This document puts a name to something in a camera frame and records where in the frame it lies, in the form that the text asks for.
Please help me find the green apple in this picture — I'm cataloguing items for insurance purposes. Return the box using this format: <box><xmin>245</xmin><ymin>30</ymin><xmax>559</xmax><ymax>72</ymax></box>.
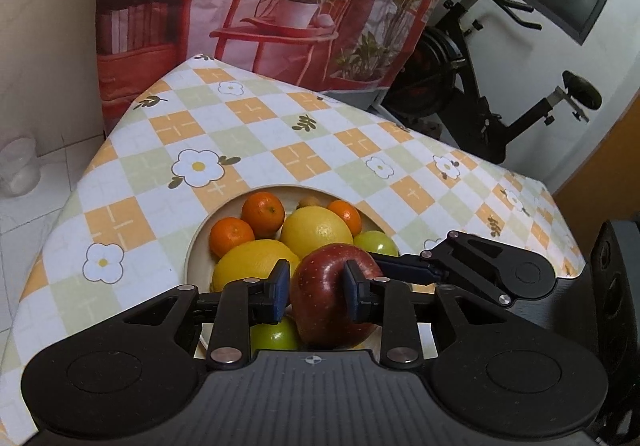
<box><xmin>250</xmin><ymin>316</ymin><xmax>299</xmax><ymax>353</ymax></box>
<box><xmin>354</xmin><ymin>231</ymin><xmax>399</xmax><ymax>257</ymax></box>

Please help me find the bright red apple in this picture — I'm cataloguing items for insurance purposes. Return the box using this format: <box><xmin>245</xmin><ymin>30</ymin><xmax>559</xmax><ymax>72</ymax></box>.
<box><xmin>290</xmin><ymin>244</ymin><xmax>383</xmax><ymax>351</ymax></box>

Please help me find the orange tangerine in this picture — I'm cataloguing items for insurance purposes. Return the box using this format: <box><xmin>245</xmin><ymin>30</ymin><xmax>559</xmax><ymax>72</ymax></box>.
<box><xmin>328</xmin><ymin>199</ymin><xmax>362</xmax><ymax>236</ymax></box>
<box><xmin>241</xmin><ymin>191</ymin><xmax>285</xmax><ymax>238</ymax></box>
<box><xmin>208</xmin><ymin>217</ymin><xmax>255</xmax><ymax>258</ymax></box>

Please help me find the large yellow lemon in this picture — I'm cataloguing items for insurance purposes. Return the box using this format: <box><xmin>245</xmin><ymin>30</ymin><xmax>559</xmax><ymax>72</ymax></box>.
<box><xmin>280</xmin><ymin>206</ymin><xmax>352</xmax><ymax>259</ymax></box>

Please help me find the brown kiwi fruit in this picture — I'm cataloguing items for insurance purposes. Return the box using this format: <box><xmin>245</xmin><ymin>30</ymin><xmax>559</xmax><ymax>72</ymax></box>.
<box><xmin>297</xmin><ymin>196</ymin><xmax>321</xmax><ymax>209</ymax></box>

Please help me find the beige round plate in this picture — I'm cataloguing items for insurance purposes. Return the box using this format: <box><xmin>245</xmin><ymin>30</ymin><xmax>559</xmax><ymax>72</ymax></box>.
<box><xmin>183</xmin><ymin>185</ymin><xmax>395</xmax><ymax>293</ymax></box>

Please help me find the checkered floral tablecloth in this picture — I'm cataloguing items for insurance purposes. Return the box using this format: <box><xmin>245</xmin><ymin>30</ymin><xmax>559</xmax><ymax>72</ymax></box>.
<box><xmin>1</xmin><ymin>54</ymin><xmax>585</xmax><ymax>445</ymax></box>

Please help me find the black exercise bike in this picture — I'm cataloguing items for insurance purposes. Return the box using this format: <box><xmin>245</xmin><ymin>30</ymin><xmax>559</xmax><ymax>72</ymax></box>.
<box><xmin>382</xmin><ymin>0</ymin><xmax>604</xmax><ymax>167</ymax></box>

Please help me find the orange wooden door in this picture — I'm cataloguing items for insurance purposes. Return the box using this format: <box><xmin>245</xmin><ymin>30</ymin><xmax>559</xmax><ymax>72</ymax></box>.
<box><xmin>553</xmin><ymin>99</ymin><xmax>640</xmax><ymax>255</ymax></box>

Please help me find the clear plastic container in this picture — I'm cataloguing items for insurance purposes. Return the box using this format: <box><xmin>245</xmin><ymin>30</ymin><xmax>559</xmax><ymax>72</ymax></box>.
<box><xmin>1</xmin><ymin>129</ymin><xmax>41</xmax><ymax>197</ymax></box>

